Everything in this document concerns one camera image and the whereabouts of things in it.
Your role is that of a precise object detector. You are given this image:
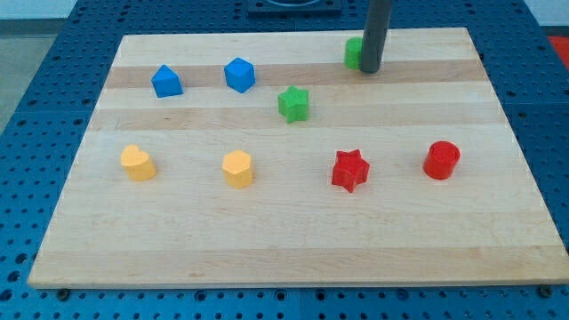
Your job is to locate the yellow heart block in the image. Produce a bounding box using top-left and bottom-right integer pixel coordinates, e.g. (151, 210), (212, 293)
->
(120, 144), (156, 181)

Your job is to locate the light wooden board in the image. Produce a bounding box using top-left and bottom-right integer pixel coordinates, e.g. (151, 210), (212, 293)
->
(28, 28), (568, 289)

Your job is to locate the red cylinder block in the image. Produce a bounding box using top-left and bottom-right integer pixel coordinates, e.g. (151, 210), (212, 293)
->
(423, 140), (461, 180)

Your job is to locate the blue cube block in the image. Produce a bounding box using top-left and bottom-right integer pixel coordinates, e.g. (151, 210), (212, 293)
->
(224, 58), (256, 93)

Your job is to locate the green cylinder block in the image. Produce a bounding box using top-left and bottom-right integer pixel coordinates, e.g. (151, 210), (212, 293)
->
(343, 37), (363, 69)

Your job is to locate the blue pentagon block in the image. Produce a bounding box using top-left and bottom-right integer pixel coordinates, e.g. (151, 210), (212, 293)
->
(151, 65), (183, 98)

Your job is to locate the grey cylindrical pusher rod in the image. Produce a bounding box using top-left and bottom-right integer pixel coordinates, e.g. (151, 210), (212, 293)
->
(359, 0), (393, 74)

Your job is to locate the green star block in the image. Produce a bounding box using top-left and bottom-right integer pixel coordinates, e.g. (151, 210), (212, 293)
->
(277, 86), (309, 124)

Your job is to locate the yellow hexagon block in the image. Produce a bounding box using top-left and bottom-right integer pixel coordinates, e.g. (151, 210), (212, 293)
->
(221, 149), (253, 188)

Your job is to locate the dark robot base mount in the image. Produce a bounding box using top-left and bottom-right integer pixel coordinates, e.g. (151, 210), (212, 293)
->
(245, 0), (342, 16)

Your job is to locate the red star block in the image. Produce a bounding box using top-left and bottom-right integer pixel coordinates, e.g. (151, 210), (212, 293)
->
(331, 149), (370, 193)

